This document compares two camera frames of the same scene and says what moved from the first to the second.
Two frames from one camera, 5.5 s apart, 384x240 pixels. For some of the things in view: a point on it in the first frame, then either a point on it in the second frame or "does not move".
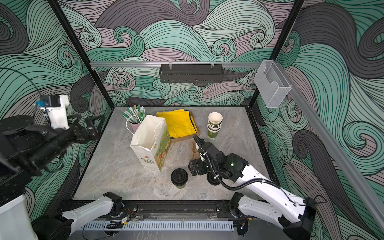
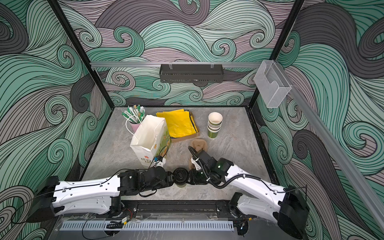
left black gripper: x=85 y=137 -> x=169 y=180
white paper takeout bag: x=152 y=142 does not move
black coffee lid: x=179 y=176 does not move
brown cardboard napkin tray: x=185 y=138 does not move
